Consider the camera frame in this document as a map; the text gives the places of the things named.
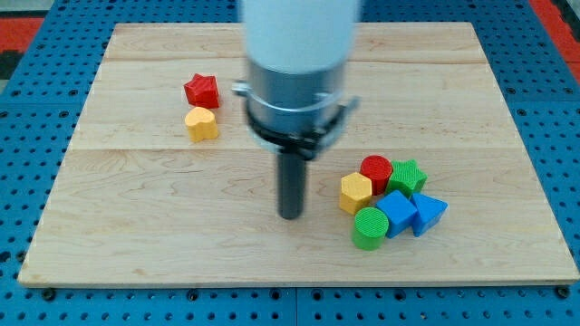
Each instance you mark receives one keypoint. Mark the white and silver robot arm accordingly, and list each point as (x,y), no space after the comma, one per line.
(296,51)

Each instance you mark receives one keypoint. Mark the yellow heart block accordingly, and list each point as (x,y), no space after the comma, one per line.
(201,124)

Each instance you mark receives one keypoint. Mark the red star block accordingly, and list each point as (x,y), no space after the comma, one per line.
(202,91)

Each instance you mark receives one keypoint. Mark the green star block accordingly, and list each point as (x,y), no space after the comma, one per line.
(406,177)

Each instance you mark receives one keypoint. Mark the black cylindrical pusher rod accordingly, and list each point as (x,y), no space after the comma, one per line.
(291,180)

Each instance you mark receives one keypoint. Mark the yellow hexagon block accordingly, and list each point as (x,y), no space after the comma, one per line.
(356,193)

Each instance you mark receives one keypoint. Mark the red cylinder block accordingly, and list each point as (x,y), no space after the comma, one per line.
(379,170)

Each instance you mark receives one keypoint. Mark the green cylinder block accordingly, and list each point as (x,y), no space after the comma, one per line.
(370,227)

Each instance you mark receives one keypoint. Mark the blue cube block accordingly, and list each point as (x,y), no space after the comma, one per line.
(399,210)

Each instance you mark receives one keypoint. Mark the wooden board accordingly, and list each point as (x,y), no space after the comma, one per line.
(137,204)

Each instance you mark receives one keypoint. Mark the blue triangle block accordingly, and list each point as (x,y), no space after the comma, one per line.
(429,212)

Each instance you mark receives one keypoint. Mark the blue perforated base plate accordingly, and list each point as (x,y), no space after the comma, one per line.
(43,101)

